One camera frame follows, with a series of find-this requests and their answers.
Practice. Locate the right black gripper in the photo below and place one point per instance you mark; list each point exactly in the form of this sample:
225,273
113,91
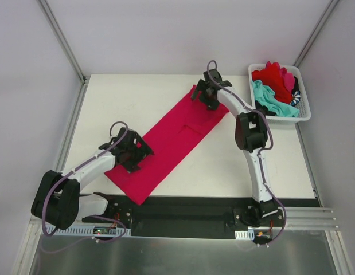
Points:
204,93

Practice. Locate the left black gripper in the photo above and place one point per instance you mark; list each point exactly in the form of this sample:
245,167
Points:
140,153

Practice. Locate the magenta pink t shirt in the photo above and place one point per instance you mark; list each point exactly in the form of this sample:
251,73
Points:
171,139

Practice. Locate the white plastic laundry basket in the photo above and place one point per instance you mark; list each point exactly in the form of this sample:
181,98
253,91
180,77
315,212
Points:
302,106

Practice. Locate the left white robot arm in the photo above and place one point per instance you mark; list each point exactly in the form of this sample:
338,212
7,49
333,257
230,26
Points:
58,200

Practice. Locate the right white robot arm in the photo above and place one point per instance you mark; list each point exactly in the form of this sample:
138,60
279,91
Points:
251,136

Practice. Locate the teal t shirt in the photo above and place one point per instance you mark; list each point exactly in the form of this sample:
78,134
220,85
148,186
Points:
265,96

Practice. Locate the black t shirt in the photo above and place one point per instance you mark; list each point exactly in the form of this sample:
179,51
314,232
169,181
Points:
264,110

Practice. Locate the red t shirt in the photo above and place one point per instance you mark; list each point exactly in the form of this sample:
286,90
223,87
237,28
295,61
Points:
270,76

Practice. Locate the black white patterned garment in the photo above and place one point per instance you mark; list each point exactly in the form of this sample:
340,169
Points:
296,97

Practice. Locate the left aluminium frame post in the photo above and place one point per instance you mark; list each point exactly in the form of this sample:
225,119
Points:
61,39

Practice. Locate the aluminium frame post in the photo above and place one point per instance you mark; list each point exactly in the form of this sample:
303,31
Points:
317,30
61,39

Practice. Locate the left white cable duct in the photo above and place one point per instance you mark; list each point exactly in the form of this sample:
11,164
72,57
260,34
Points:
94,231

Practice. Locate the white cable duct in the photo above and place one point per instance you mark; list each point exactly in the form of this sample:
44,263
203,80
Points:
94,231
252,234

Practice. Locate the right white cable duct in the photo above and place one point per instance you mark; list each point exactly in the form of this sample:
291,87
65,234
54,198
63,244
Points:
252,234

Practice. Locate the aluminium front rail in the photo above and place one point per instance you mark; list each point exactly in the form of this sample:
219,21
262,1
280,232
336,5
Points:
311,218

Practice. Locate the right aluminium frame post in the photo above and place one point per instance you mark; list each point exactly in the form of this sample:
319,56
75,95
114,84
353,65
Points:
317,30

